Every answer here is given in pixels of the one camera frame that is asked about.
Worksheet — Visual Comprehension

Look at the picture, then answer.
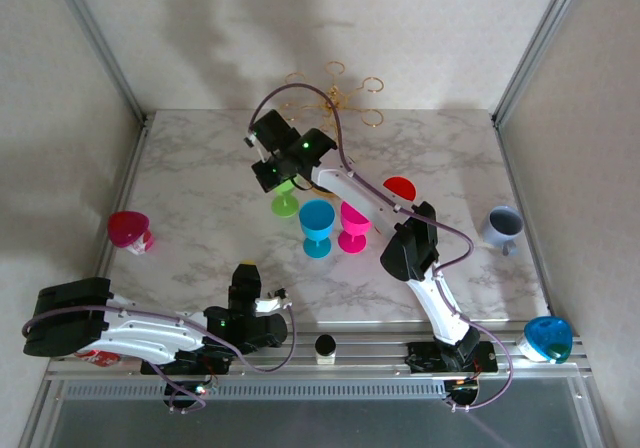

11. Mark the green wine glass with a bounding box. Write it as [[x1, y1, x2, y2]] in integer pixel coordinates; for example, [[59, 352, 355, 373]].
[[271, 180, 301, 219]]

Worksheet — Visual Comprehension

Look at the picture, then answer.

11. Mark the blue wine glass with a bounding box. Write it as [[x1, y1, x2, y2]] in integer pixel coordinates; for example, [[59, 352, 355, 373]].
[[298, 199, 336, 259]]

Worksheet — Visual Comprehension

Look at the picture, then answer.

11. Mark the pink wine glass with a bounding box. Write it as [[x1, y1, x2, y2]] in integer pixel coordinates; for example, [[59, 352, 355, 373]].
[[337, 200, 374, 255]]

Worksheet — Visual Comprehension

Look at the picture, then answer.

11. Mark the red wine glass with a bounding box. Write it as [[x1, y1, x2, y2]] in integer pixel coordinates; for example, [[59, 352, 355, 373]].
[[382, 176, 418, 203]]

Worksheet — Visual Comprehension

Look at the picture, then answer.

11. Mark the black white cylinder device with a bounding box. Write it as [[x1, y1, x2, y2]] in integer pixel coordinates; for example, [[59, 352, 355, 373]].
[[314, 334, 338, 366]]

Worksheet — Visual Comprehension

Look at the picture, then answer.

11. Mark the vented metal strip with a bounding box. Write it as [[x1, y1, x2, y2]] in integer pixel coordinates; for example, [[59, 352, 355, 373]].
[[64, 380, 446, 400]]

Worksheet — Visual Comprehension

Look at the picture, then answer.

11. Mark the pink lidded yoghurt cup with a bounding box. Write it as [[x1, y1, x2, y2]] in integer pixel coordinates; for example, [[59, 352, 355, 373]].
[[107, 210, 157, 255]]

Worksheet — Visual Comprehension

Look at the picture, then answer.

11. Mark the red white package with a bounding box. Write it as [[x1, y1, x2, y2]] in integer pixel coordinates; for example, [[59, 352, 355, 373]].
[[73, 348, 122, 368]]

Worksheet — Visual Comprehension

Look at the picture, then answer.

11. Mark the grey mug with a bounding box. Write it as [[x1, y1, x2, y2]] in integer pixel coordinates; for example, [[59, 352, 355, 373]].
[[480, 205, 525, 258]]

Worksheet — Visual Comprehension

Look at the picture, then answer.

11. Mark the blue lidded cup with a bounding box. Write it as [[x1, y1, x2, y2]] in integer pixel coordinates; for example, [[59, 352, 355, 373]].
[[516, 316, 574, 366]]

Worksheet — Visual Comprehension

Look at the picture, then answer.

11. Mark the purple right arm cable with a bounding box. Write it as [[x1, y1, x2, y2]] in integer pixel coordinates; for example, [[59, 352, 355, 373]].
[[248, 82, 514, 412]]

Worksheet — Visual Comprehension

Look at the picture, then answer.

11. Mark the gold wire wine glass rack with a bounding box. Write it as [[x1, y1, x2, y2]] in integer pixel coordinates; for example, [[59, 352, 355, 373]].
[[283, 61, 386, 202]]

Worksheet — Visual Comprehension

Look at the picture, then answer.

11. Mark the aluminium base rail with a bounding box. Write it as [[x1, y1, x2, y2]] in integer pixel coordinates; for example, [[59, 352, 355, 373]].
[[44, 320, 591, 382]]

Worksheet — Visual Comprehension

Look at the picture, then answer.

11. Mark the aluminium table side rail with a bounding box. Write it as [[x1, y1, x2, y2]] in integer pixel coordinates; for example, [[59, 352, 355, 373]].
[[94, 117, 151, 279]]

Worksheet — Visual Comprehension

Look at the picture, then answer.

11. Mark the aluminium frame post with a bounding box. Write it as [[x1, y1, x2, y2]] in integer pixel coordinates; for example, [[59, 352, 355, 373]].
[[47, 0, 150, 127], [492, 0, 590, 127]]

